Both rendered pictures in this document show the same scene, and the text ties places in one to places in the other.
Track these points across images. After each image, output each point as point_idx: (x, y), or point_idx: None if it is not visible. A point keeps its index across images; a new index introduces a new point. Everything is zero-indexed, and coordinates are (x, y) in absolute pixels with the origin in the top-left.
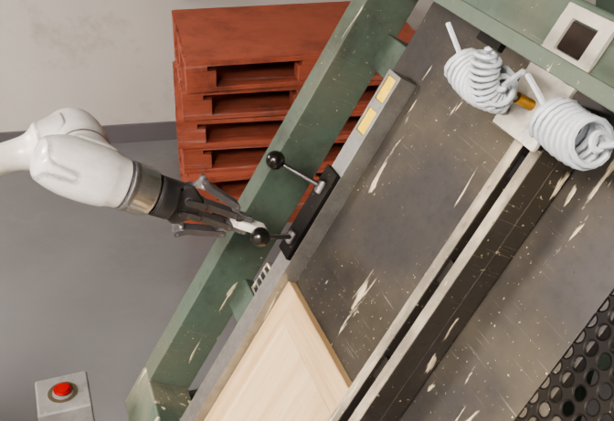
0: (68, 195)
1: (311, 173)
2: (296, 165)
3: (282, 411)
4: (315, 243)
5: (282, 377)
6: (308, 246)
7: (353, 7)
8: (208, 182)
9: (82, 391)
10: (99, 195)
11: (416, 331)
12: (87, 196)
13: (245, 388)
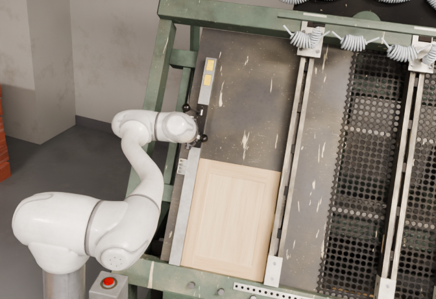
0: (188, 138)
1: None
2: None
3: (237, 200)
4: None
5: (226, 191)
6: None
7: (161, 39)
8: (196, 119)
9: (115, 275)
10: (194, 133)
11: (301, 129)
12: (193, 135)
13: (204, 210)
